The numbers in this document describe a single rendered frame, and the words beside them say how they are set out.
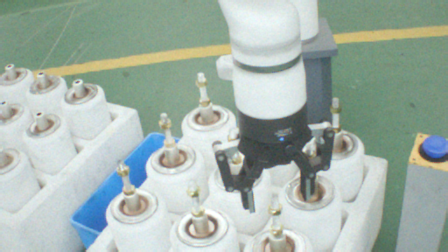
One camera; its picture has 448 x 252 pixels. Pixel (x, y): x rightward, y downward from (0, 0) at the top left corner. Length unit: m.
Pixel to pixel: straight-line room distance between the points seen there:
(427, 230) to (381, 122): 0.57
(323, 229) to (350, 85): 0.76
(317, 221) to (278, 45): 0.35
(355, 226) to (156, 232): 0.31
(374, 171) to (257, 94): 0.46
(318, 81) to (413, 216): 0.39
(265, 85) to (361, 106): 0.91
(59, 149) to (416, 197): 0.65
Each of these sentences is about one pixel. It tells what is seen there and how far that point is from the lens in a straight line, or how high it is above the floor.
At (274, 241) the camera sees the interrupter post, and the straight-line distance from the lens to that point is 0.73.
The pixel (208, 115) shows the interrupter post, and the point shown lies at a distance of 0.98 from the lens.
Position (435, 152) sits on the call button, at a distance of 0.79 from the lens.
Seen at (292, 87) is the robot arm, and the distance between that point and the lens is 0.55.
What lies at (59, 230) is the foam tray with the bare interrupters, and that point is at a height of 0.09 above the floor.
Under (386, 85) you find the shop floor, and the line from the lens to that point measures 1.53.
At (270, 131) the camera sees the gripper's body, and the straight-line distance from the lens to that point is 0.57.
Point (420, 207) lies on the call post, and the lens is 0.85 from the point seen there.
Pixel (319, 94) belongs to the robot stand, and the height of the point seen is 0.19.
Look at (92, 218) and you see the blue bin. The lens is 1.12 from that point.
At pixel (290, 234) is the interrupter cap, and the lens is 0.77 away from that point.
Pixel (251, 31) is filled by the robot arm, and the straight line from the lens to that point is 0.52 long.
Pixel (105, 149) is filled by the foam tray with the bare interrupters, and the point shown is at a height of 0.16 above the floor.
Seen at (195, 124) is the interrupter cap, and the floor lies 0.25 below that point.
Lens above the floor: 0.82
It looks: 36 degrees down
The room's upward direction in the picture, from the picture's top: 8 degrees counter-clockwise
